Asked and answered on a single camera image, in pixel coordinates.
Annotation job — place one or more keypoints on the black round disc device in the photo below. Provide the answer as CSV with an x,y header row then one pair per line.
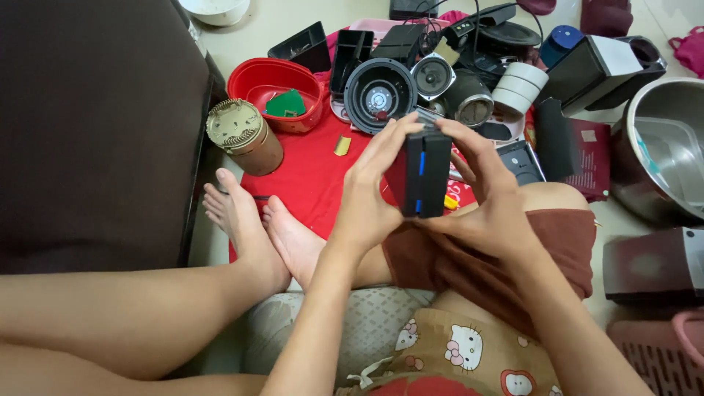
x,y
509,36

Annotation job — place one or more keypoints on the pink plastic basket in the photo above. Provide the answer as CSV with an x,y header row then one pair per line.
x,y
660,357

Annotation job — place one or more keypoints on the person's right leg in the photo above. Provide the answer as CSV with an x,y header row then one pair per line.
x,y
291,236

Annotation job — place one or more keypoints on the pink bag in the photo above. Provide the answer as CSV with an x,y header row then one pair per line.
x,y
690,49

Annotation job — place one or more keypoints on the red plastic oval container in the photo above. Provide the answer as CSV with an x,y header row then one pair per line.
x,y
258,80

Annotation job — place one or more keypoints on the round black speaker housing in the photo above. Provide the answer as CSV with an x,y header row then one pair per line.
x,y
363,93

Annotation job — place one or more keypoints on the black box with blue strips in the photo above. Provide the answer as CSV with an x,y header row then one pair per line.
x,y
426,176

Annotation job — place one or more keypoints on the maroon cloth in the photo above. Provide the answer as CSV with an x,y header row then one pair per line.
x,y
605,16

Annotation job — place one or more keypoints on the pink plastic tray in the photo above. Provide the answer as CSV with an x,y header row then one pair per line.
x,y
374,25

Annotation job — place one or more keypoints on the small yellow part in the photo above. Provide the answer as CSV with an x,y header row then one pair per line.
x,y
451,202

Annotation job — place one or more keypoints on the silver framed speaker driver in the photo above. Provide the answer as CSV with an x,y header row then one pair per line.
x,y
433,77

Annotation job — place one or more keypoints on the person's right hand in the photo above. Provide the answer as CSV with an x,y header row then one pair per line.
x,y
495,214

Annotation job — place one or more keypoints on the dark red box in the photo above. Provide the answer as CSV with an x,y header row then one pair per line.
x,y
649,267

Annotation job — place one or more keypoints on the blue cylinder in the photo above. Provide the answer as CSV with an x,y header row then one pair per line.
x,y
560,44

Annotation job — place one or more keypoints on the white bowl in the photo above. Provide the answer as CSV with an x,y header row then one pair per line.
x,y
215,10

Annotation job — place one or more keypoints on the black square plate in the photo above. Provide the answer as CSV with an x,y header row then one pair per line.
x,y
522,162

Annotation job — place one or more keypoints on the person's left leg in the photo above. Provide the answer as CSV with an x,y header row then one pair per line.
x,y
137,313

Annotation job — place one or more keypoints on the gold brown cylinder housing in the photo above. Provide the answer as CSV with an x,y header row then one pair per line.
x,y
247,140

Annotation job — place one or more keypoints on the white ribbed cylinder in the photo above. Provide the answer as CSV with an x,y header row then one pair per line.
x,y
517,88

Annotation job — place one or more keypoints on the dark brown sofa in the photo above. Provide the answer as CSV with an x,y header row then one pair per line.
x,y
93,132

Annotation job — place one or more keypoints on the cartoon cat print shirt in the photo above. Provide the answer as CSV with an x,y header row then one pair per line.
x,y
462,352

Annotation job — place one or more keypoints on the grey patterned cushion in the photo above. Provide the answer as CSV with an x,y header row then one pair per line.
x,y
357,324

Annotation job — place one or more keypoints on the dark red book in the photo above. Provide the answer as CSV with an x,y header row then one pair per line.
x,y
594,159

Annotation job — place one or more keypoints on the person's leg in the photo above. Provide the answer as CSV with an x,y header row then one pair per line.
x,y
291,236
137,313

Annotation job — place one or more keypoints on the person's left fingers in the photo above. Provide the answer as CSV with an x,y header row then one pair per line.
x,y
393,135

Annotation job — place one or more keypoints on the black rectangular frame housing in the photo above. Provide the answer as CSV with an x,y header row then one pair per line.
x,y
347,55

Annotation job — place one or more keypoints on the small gold metal piece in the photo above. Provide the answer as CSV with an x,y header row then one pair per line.
x,y
342,146

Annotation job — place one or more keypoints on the red cloth mat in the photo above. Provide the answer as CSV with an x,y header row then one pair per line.
x,y
308,176

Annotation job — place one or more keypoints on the brown shorts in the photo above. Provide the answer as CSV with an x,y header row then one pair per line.
x,y
550,247

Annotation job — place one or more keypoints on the person's left hand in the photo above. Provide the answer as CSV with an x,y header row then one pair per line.
x,y
360,203

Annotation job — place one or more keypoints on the green circuit board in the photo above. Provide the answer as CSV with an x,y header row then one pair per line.
x,y
286,104

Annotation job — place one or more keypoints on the black box with white panel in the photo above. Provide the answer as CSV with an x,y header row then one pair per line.
x,y
583,71

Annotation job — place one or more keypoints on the stainless steel bowl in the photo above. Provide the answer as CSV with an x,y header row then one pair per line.
x,y
660,154

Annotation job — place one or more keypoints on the small black box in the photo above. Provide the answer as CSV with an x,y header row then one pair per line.
x,y
399,43

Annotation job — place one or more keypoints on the black foam sheet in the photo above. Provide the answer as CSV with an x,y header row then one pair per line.
x,y
554,143

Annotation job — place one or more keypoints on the thin black rod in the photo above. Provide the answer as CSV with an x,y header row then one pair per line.
x,y
261,197

